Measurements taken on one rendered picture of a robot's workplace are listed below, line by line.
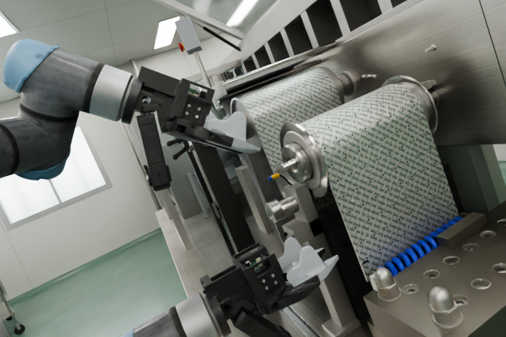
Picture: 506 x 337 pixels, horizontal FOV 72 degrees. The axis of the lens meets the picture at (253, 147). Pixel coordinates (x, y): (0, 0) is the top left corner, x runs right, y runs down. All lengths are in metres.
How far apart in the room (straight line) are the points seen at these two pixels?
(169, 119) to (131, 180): 5.57
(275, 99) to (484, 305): 0.54
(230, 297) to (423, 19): 0.62
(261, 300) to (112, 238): 5.73
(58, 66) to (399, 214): 0.59
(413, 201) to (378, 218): 0.08
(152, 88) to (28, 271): 6.03
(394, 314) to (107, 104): 0.50
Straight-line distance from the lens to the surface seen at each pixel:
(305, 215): 0.66
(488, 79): 0.75
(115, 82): 0.52
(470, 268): 0.64
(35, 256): 6.41
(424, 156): 0.72
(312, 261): 0.57
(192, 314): 0.54
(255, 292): 0.54
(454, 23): 0.75
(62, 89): 0.53
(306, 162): 0.60
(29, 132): 0.54
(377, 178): 0.65
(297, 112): 0.83
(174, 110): 0.52
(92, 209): 6.16
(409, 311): 0.57
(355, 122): 0.63
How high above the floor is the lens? 1.37
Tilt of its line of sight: 6 degrees down
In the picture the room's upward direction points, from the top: 22 degrees counter-clockwise
